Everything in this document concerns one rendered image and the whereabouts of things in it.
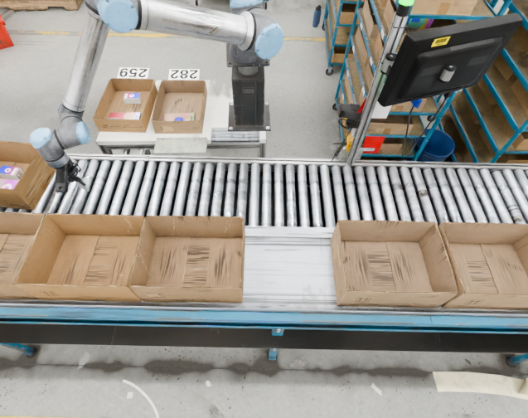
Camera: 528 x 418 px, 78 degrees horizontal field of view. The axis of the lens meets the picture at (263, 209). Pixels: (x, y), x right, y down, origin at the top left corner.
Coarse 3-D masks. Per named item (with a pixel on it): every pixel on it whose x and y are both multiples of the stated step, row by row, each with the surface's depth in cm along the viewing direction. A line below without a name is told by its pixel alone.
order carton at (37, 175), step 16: (0, 144) 171; (16, 144) 169; (0, 160) 182; (16, 160) 180; (32, 160) 161; (32, 176) 162; (48, 176) 173; (0, 192) 154; (16, 192) 153; (32, 192) 163; (32, 208) 165
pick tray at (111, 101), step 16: (112, 80) 211; (128, 80) 211; (144, 80) 210; (112, 96) 212; (144, 96) 214; (96, 112) 193; (112, 112) 205; (128, 112) 205; (144, 112) 194; (112, 128) 194; (128, 128) 194; (144, 128) 195
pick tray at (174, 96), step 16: (176, 80) 210; (192, 80) 210; (160, 96) 206; (176, 96) 214; (192, 96) 215; (160, 112) 206; (176, 112) 206; (192, 112) 206; (160, 128) 193; (176, 128) 193; (192, 128) 193
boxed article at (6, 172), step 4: (0, 168) 173; (4, 168) 173; (8, 168) 173; (12, 168) 173; (16, 168) 173; (20, 168) 174; (0, 172) 172; (4, 172) 172; (8, 172) 172; (12, 172) 172; (16, 172) 172; (20, 172) 174; (0, 176) 174; (4, 176) 173; (8, 176) 172; (12, 176) 172; (16, 176) 172; (20, 176) 175
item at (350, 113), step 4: (340, 104) 162; (344, 104) 162; (348, 104) 162; (352, 104) 162; (356, 104) 163; (340, 108) 161; (344, 108) 161; (348, 108) 161; (352, 108) 161; (356, 108) 161; (340, 112) 161; (344, 112) 160; (348, 112) 160; (352, 112) 160; (356, 112) 161; (340, 116) 163; (344, 116) 162; (348, 116) 162; (352, 116) 162; (356, 116) 162; (360, 116) 162; (348, 120) 166; (352, 120) 166
